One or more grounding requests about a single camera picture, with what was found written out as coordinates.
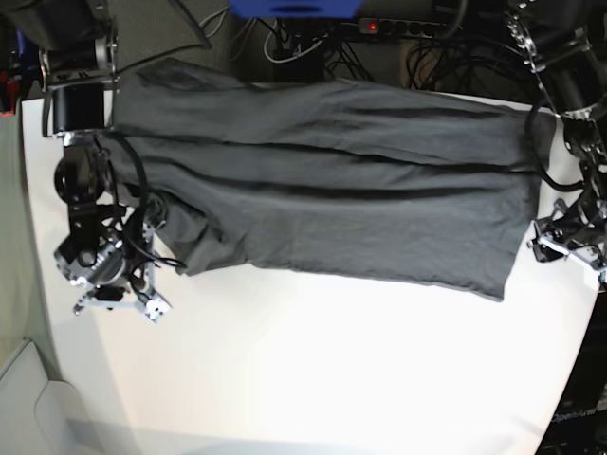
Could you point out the red clamp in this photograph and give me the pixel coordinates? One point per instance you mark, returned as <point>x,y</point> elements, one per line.
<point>9,94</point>

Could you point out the white side table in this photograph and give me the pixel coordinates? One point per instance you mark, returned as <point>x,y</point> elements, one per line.
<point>40,415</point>

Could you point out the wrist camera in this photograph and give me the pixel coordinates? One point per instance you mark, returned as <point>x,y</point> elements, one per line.
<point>602,279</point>
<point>156,308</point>

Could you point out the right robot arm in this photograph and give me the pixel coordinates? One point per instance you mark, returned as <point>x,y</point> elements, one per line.
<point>71,49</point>

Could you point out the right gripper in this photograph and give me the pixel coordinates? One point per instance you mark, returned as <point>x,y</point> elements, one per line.
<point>122,275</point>

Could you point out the dark grey t-shirt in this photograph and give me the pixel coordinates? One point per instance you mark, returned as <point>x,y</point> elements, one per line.
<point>349,178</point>

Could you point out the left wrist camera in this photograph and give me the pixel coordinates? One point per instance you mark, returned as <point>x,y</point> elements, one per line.
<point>602,279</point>

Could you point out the black power strip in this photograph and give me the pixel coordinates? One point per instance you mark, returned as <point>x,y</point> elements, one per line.
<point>400,28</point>

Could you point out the blue box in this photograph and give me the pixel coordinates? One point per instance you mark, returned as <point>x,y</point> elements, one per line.
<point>295,8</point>

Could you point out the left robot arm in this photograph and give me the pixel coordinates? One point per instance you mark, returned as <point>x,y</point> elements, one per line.
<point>558,52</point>

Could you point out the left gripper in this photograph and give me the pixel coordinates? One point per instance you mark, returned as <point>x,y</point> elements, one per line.
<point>576,232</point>

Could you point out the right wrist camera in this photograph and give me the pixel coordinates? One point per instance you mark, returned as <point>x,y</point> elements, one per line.
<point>156,308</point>

